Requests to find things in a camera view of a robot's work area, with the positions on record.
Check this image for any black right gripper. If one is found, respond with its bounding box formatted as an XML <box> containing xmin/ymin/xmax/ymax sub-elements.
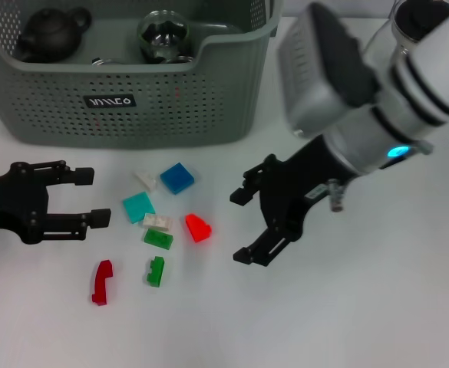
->
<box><xmin>229</xmin><ymin>132</ymin><xmax>359</xmax><ymax>268</ymax></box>

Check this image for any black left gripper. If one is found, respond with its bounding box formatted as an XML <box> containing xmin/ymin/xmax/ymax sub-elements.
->
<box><xmin>0</xmin><ymin>159</ymin><xmax>113</xmax><ymax>245</ymax></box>

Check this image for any large orange slope block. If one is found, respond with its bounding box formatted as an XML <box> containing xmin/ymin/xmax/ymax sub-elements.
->
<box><xmin>184</xmin><ymin>213</ymin><xmax>213</xmax><ymax>243</ymax></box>

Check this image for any white building block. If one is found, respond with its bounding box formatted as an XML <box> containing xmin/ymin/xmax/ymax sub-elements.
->
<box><xmin>134</xmin><ymin>169</ymin><xmax>158</xmax><ymax>192</ymax></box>
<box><xmin>142</xmin><ymin>213</ymin><xmax>175</xmax><ymax>232</ymax></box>

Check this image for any green two-stud building block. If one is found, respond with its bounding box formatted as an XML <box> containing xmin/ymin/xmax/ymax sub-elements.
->
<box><xmin>143</xmin><ymin>228</ymin><xmax>174</xmax><ymax>250</ymax></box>

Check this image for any dark red curved block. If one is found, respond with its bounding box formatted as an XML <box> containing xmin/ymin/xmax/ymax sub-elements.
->
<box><xmin>91</xmin><ymin>259</ymin><xmax>114</xmax><ymax>307</ymax></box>

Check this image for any green long building block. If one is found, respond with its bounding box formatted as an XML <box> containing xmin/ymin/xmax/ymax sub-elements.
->
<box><xmin>146</xmin><ymin>255</ymin><xmax>167</xmax><ymax>288</ymax></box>

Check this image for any teal square building block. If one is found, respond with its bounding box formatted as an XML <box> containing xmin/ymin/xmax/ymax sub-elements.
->
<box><xmin>123</xmin><ymin>192</ymin><xmax>157</xmax><ymax>225</ymax></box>

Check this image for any blue square building block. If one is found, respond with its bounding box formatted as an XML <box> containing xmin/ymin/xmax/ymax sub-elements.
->
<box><xmin>160</xmin><ymin>163</ymin><xmax>195</xmax><ymax>196</ymax></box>

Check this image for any grey-green perforated storage bin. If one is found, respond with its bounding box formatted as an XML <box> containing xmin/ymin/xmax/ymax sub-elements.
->
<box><xmin>0</xmin><ymin>0</ymin><xmax>285</xmax><ymax>149</ymax></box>

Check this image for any black clay teapot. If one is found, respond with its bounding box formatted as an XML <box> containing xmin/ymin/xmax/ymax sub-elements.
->
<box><xmin>16</xmin><ymin>5</ymin><xmax>93</xmax><ymax>64</ymax></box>

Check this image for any right wrist cable with plug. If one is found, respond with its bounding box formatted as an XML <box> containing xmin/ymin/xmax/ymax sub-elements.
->
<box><xmin>327</xmin><ymin>179</ymin><xmax>345</xmax><ymax>213</ymax></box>

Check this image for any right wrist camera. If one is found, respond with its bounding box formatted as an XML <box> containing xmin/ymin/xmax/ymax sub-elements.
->
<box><xmin>277</xmin><ymin>3</ymin><xmax>381</xmax><ymax>139</ymax></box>

